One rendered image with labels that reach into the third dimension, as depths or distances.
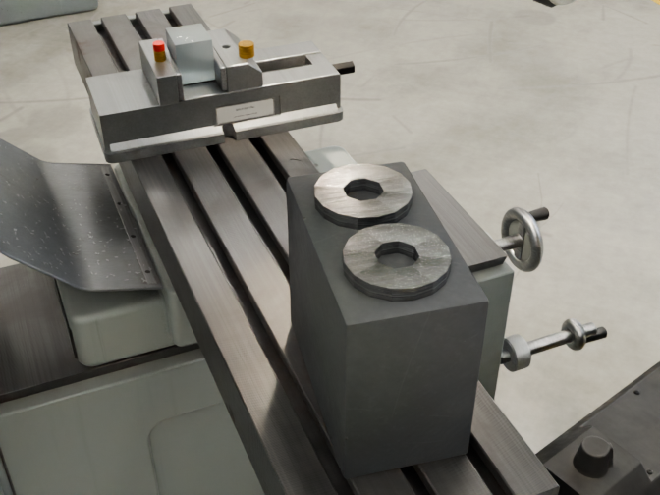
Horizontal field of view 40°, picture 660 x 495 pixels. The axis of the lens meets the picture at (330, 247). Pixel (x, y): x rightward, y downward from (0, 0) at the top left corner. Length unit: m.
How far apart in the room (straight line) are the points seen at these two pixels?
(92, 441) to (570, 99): 2.51
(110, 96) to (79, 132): 1.96
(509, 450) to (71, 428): 0.65
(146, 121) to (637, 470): 0.81
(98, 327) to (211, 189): 0.23
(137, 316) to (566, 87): 2.56
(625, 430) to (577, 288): 1.21
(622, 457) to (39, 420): 0.78
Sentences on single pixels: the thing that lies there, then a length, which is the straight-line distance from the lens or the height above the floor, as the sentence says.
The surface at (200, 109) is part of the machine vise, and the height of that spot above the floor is 0.96.
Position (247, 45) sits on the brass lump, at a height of 1.04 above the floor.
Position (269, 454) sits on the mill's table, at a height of 0.91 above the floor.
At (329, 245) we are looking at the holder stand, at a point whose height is 1.10.
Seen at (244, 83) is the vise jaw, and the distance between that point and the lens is 1.28.
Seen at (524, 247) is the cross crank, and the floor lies 0.61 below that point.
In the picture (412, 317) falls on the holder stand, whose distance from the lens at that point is 0.72.
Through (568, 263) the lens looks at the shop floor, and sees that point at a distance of 2.62.
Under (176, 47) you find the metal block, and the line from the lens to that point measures 1.27.
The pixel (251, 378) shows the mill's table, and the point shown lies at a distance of 0.93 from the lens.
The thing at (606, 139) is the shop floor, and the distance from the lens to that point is 3.23.
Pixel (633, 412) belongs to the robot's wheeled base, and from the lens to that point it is 1.40.
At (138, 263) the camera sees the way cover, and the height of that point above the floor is 0.84.
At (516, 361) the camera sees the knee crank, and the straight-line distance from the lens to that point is 1.56.
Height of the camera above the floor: 1.57
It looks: 37 degrees down
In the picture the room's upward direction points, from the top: straight up
